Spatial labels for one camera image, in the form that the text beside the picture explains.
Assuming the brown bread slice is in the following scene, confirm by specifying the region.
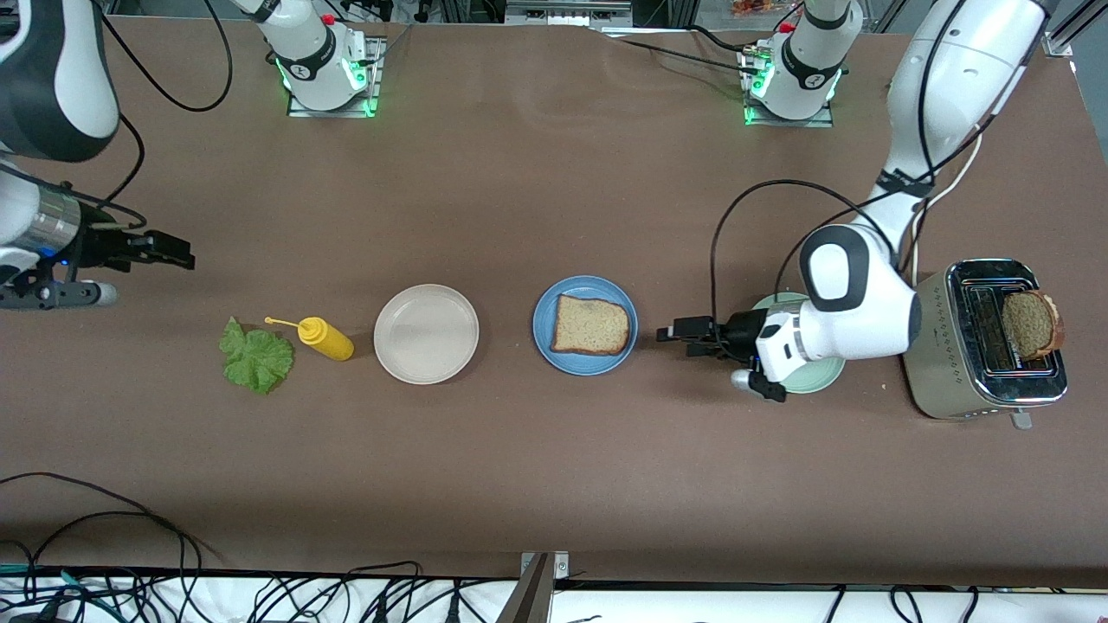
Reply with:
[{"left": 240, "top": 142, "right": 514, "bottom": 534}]
[
  {"left": 1002, "top": 290, "right": 1066, "bottom": 362},
  {"left": 551, "top": 293, "right": 631, "bottom": 356}
]

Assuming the green lettuce leaf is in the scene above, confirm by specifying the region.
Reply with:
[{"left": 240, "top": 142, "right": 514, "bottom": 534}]
[{"left": 218, "top": 316, "right": 296, "bottom": 396}]

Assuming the yellow squeeze sauce bottle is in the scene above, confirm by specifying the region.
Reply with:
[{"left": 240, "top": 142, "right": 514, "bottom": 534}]
[{"left": 264, "top": 316, "right": 356, "bottom": 362}]

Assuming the mint green plate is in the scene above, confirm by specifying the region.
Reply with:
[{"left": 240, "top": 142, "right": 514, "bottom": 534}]
[{"left": 750, "top": 292, "right": 848, "bottom": 395}]

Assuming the blue plate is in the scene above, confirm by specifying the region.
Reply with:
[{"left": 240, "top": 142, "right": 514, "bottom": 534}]
[{"left": 531, "top": 275, "right": 640, "bottom": 377}]

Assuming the beige plate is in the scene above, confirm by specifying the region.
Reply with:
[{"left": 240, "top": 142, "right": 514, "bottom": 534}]
[{"left": 373, "top": 284, "right": 480, "bottom": 385}]

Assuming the beige chrome two-slot toaster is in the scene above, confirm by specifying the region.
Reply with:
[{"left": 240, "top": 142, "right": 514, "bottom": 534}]
[{"left": 895, "top": 258, "right": 1069, "bottom": 431}]

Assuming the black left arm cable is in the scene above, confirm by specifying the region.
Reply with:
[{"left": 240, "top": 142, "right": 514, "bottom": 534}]
[{"left": 710, "top": 0, "right": 1053, "bottom": 325}]

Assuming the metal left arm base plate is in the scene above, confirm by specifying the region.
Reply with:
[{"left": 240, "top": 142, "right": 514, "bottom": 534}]
[{"left": 740, "top": 43, "right": 836, "bottom": 129}]

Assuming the black cable loop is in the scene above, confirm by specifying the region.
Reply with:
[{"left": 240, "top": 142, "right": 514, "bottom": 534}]
[{"left": 0, "top": 472, "right": 224, "bottom": 576}]

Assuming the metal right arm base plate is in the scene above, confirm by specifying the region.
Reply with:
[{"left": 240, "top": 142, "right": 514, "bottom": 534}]
[{"left": 287, "top": 36, "right": 386, "bottom": 119}]

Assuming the white toaster power cable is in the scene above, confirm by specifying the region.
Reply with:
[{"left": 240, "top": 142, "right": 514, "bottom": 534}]
[{"left": 900, "top": 130, "right": 985, "bottom": 288}]

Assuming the black arm base cable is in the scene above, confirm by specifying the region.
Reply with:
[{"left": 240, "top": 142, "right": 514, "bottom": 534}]
[{"left": 606, "top": 24, "right": 767, "bottom": 77}]

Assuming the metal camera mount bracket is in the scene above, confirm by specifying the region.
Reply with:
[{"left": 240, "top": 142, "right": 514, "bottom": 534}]
[{"left": 495, "top": 551, "right": 570, "bottom": 623}]

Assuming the tangled black cable bundle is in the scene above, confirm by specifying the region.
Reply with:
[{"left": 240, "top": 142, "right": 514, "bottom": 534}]
[{"left": 0, "top": 561, "right": 520, "bottom": 623}]

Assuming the aluminium frame rail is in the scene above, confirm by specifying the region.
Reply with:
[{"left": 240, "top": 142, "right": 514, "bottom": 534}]
[{"left": 1043, "top": 0, "right": 1108, "bottom": 58}]

